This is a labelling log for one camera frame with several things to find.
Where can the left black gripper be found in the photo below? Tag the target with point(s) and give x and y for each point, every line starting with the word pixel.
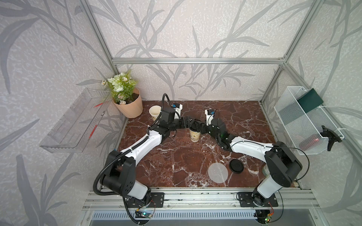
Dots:
pixel 183 120

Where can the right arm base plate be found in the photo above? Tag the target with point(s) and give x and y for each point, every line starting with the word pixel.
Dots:
pixel 249 199

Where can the round leak-proof paper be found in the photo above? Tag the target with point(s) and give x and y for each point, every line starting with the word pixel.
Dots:
pixel 218 173

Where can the aluminium front rail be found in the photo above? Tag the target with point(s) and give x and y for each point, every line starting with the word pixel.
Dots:
pixel 218 198

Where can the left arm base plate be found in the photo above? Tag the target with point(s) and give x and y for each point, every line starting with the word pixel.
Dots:
pixel 153 198

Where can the black cup lid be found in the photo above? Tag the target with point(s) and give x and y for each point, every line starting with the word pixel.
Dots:
pixel 195 126
pixel 236 166

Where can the potted white flower plant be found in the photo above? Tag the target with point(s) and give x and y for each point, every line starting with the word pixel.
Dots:
pixel 124 93

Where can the white mesh wall basket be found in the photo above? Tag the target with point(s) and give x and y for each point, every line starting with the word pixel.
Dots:
pixel 304 129

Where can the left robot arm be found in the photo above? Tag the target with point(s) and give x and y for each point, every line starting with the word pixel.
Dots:
pixel 118 177

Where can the clear acrylic wall shelf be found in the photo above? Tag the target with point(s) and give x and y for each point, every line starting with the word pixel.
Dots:
pixel 75 128

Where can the milk tea paper cup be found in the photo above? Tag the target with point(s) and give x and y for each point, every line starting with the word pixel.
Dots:
pixel 194 137

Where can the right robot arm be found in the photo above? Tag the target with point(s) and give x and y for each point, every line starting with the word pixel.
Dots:
pixel 282 164

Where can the dark green card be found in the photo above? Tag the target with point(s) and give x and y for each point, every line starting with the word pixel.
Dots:
pixel 310 100

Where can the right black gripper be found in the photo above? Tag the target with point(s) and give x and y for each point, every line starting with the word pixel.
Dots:
pixel 203 127

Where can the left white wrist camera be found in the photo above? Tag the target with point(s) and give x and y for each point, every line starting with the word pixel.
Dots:
pixel 178 108

